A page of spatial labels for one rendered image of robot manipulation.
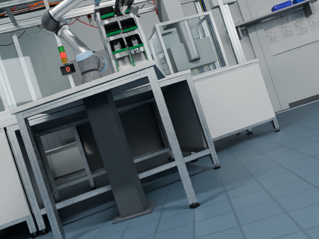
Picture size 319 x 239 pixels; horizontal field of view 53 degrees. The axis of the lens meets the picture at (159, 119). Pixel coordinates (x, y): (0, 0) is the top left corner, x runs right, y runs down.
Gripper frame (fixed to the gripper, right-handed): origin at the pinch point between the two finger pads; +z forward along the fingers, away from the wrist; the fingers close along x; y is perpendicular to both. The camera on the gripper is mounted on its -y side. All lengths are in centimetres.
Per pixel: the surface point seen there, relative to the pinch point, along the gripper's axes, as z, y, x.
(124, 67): 0, -58, 39
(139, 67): 40, 3, -34
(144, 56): 0, -47, 58
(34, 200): 55, -124, -57
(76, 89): 28, -27, -54
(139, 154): 52, -195, 136
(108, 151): 64, -52, -38
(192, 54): 5, -50, 144
